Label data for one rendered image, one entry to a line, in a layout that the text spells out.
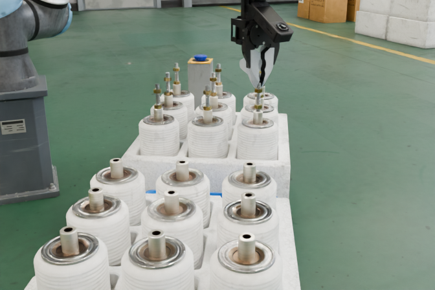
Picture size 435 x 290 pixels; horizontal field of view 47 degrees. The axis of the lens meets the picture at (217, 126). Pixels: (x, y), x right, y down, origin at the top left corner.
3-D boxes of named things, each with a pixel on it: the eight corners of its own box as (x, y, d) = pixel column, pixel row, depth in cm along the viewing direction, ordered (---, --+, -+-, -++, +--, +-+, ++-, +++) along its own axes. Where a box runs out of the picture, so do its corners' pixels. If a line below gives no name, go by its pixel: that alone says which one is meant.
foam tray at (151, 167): (124, 227, 121) (120, 158, 115) (160, 164, 157) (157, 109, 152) (287, 236, 117) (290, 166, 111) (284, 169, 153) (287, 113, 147)
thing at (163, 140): (134, 191, 123) (129, 122, 118) (158, 177, 131) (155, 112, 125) (165, 200, 119) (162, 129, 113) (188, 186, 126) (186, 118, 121)
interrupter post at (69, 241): (58, 256, 66) (55, 234, 65) (65, 245, 68) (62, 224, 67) (76, 256, 66) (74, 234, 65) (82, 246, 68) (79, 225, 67)
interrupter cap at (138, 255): (122, 270, 63) (122, 265, 63) (136, 238, 70) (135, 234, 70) (181, 273, 62) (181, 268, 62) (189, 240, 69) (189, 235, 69)
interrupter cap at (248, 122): (250, 118, 122) (250, 114, 121) (279, 122, 118) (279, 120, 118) (235, 126, 115) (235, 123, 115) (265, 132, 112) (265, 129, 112)
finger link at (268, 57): (259, 80, 119) (259, 42, 116) (274, 85, 114) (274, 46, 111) (248, 82, 118) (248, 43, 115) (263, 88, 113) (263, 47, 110)
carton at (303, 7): (322, 15, 539) (323, -14, 529) (333, 17, 517) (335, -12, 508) (296, 16, 530) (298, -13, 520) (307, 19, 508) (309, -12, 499)
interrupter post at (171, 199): (162, 215, 76) (162, 195, 75) (165, 207, 79) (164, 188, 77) (178, 215, 76) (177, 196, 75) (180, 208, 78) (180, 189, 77)
